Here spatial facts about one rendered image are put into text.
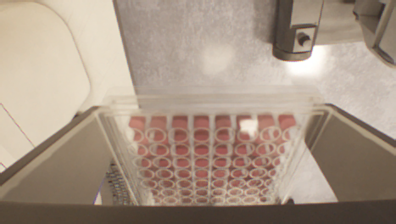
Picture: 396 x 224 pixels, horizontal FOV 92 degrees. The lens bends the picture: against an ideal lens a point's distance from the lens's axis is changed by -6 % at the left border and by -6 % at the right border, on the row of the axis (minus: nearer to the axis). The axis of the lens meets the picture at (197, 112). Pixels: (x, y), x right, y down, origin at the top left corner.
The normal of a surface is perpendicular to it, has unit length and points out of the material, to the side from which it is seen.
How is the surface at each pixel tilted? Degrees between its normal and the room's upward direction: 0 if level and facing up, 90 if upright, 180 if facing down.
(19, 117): 90
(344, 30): 0
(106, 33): 0
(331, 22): 0
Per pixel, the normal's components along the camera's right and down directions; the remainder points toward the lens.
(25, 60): 0.99, -0.12
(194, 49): 0.00, 0.65
